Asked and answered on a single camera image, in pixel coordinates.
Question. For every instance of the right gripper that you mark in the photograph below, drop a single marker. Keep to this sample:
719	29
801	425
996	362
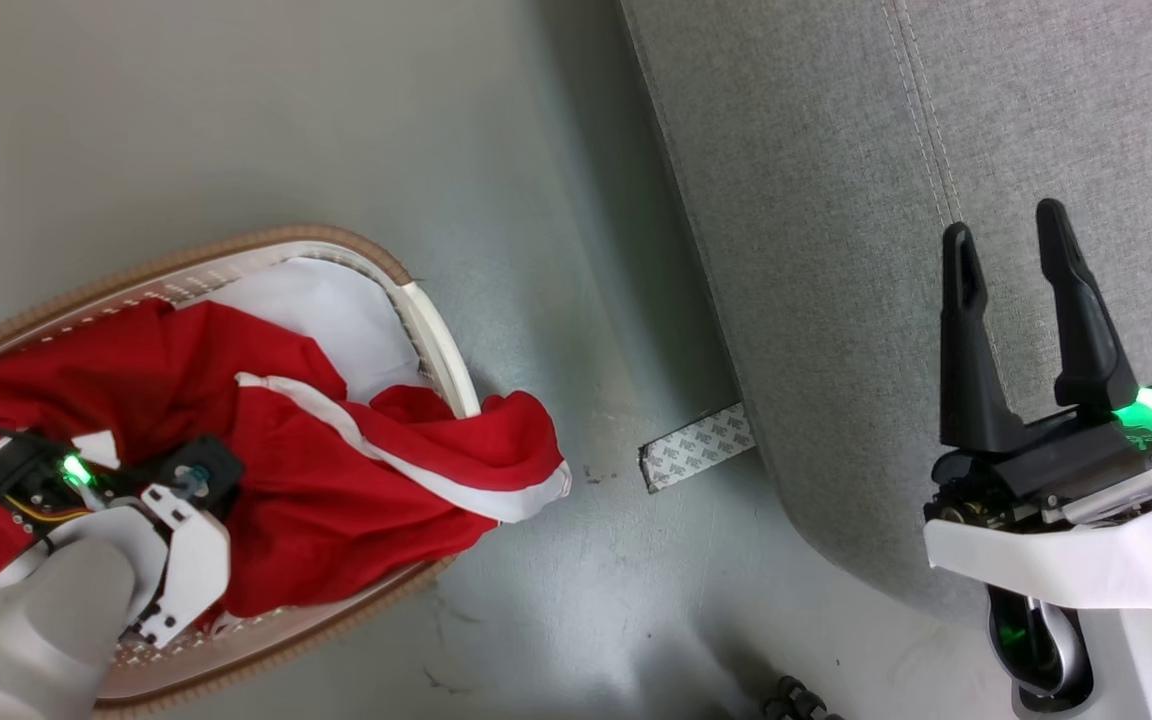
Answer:
1066	470

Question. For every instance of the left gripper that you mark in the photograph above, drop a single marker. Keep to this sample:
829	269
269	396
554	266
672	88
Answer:
21	475

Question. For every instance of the red garment with white trim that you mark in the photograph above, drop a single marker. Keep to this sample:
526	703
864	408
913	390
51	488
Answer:
336	500

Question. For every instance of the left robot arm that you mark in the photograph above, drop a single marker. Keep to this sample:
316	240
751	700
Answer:
26	640

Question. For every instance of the white cloth basket liner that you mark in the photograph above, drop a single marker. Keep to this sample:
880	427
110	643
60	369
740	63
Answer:
336	320

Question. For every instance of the white basket with brown rim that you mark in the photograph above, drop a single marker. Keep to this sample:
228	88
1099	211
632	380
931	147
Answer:
436	340

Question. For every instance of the grey fabric sofa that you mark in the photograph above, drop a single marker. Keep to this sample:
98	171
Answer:
836	200

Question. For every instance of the patterned grey tape strip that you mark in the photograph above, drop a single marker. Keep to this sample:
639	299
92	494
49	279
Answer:
696	447

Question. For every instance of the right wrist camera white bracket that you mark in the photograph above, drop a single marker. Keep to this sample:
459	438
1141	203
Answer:
1086	565

